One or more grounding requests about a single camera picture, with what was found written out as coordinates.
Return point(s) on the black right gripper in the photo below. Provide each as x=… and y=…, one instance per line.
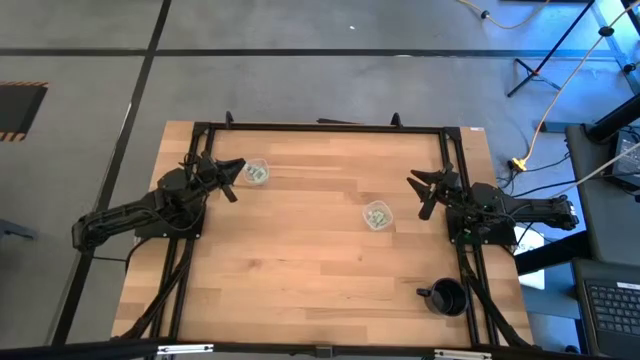
x=448, y=189

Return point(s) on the grey side table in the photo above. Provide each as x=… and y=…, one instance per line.
x=612, y=225

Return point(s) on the clear plastic container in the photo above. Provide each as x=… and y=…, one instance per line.
x=367, y=207
x=247, y=164

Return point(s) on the large black laptop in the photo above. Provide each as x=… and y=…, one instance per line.
x=615, y=310

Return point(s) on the white paper sheet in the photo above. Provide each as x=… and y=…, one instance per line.
x=535, y=245

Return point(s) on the green sweetener packet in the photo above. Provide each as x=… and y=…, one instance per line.
x=382, y=219
x=373, y=216
x=253, y=171
x=261, y=175

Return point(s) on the metal stand leg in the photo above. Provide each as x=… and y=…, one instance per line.
x=617, y=45

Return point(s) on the black mug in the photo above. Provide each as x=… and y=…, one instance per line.
x=447, y=298

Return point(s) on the yellow plug adapter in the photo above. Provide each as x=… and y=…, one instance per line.
x=519, y=164

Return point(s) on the thick black beam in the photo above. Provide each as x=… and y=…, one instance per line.
x=550, y=254

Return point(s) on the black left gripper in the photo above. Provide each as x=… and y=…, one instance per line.
x=207, y=172

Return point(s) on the black aluminium table frame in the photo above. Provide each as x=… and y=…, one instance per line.
x=325, y=127

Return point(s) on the black crossbar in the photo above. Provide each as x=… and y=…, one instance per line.
x=75, y=350

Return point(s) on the black tripod stand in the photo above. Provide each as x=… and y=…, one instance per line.
x=533, y=73

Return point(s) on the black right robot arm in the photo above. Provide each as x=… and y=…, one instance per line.
x=530, y=212

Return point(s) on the small black laptop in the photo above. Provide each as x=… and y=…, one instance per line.
x=629, y=157

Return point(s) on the thick black post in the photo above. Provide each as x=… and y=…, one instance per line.
x=615, y=120

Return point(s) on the silver metal bracket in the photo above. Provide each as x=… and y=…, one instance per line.
x=185, y=348
x=462, y=354

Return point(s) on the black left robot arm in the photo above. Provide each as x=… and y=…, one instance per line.
x=125, y=217

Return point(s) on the grey furniture foot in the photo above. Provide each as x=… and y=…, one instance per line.
x=15, y=230

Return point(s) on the black floor hatch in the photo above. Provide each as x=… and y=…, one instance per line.
x=20, y=107

